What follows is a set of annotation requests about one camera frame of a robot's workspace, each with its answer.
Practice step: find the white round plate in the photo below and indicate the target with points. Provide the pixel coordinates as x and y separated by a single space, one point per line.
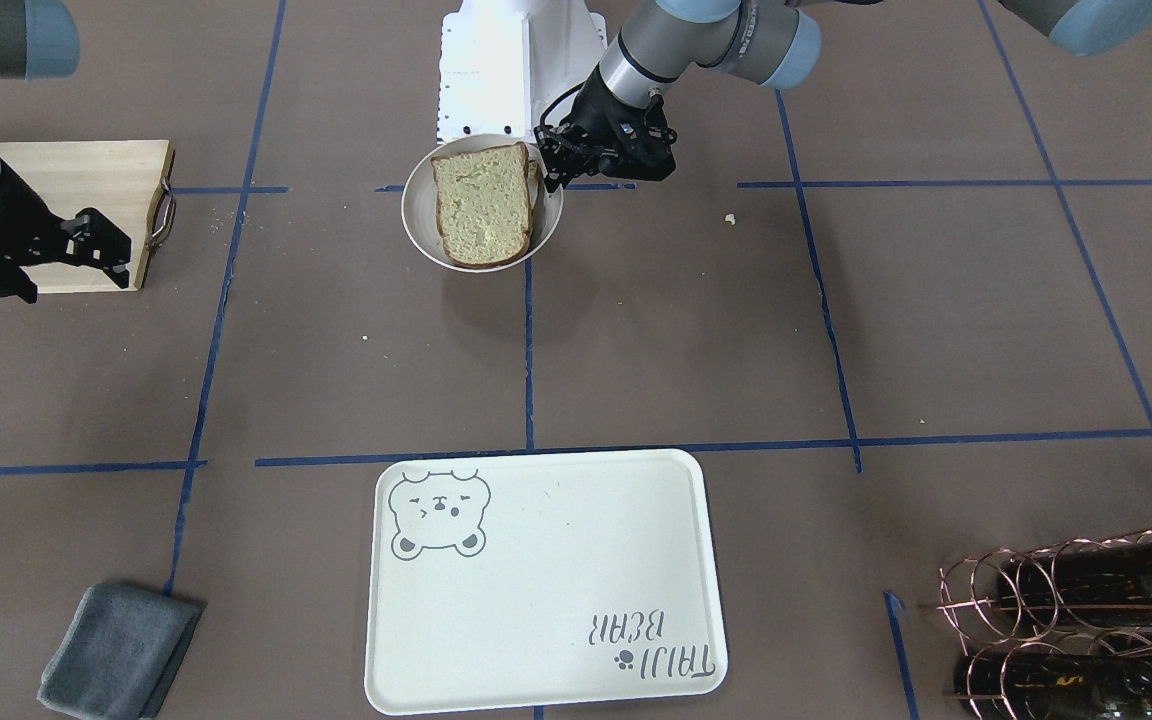
418 206

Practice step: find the grey folded cloth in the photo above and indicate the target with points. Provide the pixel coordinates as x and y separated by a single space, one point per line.
120 655

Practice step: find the dark wine bottle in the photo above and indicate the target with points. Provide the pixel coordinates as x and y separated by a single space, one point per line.
1036 685
1104 588

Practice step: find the bread slice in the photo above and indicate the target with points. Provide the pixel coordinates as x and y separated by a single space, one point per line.
483 205
534 183

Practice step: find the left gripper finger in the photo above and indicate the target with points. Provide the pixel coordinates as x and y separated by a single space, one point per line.
561 170
557 151

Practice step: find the wooden cutting board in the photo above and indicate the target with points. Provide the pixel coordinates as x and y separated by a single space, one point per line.
120 178

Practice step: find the white bear serving tray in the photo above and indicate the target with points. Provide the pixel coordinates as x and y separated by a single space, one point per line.
513 581

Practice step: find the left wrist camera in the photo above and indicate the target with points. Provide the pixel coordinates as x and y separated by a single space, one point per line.
639 143

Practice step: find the dark wine bottle lower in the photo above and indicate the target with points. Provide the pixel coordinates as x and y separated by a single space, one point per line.
1036 685

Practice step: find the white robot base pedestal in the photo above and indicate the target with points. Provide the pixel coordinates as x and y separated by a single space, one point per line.
502 63

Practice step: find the copper wire bottle rack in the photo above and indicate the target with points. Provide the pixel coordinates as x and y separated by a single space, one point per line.
1058 632

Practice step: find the dark wine bottle upper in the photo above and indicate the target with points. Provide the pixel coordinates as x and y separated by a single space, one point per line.
1104 588

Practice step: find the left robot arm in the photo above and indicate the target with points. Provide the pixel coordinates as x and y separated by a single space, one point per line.
770 44

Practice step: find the metal cutting board handle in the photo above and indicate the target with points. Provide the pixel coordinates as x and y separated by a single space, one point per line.
164 217

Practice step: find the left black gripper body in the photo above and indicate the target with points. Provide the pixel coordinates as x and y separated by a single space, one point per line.
595 108

